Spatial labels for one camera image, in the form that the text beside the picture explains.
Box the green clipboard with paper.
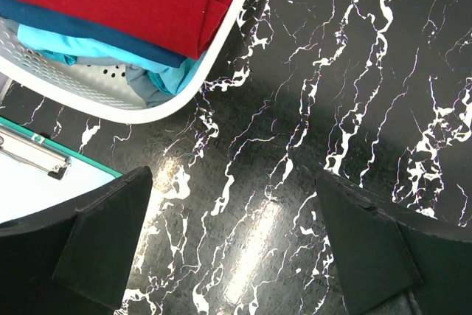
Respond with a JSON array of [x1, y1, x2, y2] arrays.
[[1, 118, 121, 223]]

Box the white plastic laundry basket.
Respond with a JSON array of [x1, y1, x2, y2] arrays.
[[1, 0, 245, 124]]

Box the light blue t-shirt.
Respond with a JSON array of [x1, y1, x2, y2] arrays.
[[11, 24, 201, 96]]

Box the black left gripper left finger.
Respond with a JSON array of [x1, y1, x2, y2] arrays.
[[1, 166, 153, 314]]

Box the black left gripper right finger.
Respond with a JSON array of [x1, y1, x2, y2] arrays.
[[316, 170, 471, 314]]

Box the grey garment in basket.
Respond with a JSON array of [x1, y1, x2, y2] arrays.
[[125, 66, 173, 108]]

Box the navy blue t-shirt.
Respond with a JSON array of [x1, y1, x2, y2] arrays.
[[1, 0, 186, 68]]

